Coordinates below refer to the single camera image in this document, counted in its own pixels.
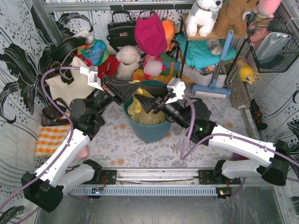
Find pink plush toy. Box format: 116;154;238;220
250;0;281;29

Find silver foil pouch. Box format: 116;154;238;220
255;32;292;61

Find brown teddy bear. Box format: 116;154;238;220
214;0;259;38

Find orange checkered cloth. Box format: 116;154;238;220
35;124;71;157

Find blue handled mop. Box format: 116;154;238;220
192;30;234;98

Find teal cloth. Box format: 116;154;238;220
176;34;236;69

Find magenta cloth bag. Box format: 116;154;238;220
135;13;167;56

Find black wire basket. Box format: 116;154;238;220
247;11;299;73

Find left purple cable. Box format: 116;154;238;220
0;66;82;224

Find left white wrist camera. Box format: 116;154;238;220
79;66;103;91

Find white plush dog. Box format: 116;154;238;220
186;0;223;37

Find purple orange sock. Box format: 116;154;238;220
233;153;248;161

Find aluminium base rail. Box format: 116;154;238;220
63;167;287;186

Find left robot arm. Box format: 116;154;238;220
21;77;142;212

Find pink white plush doll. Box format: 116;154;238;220
143;54;166;79

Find cream plush lamb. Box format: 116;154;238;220
116;45;141;80

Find yellow plush duck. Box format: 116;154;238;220
236;57;254;84

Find yellow trash bag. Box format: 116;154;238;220
127;80;167;126

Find pink case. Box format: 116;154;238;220
77;146;89;159

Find red cloth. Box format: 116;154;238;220
98;55;120;79

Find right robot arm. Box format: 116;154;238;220
134;89;294;186

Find rainbow striped cloth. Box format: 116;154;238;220
132;60;180;84

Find cream canvas tote bag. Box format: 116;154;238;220
45;70;96;106

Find orange plush toy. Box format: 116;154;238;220
162;20;175;51

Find black leather handbag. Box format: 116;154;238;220
107;10;137;52

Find teal trash bin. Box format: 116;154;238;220
122;80;173;144

